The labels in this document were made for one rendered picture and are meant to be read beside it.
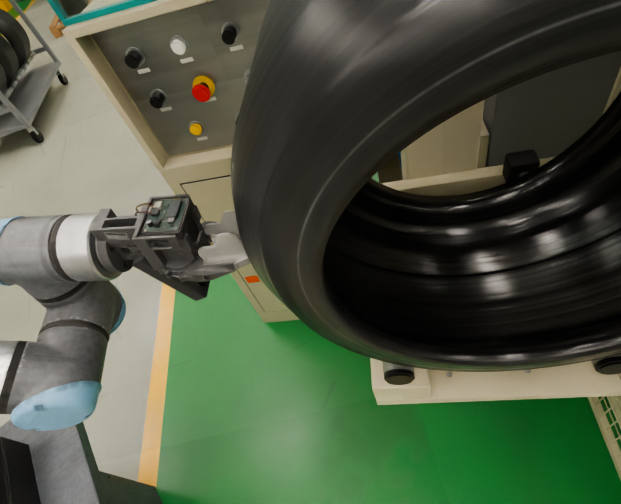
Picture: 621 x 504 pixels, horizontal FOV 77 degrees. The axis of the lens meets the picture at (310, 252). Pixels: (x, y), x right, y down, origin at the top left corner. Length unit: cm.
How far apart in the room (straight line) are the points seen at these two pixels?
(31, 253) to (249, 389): 124
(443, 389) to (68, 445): 91
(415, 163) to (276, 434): 116
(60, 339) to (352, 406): 114
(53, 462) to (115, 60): 96
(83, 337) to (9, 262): 13
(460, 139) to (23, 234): 67
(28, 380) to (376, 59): 53
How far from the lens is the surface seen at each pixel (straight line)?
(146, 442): 184
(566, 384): 75
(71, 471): 120
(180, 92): 106
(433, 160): 77
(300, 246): 32
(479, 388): 72
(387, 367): 61
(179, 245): 48
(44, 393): 59
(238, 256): 50
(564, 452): 157
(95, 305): 66
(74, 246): 55
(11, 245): 61
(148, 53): 104
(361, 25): 24
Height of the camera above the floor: 148
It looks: 49 degrees down
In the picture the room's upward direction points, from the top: 21 degrees counter-clockwise
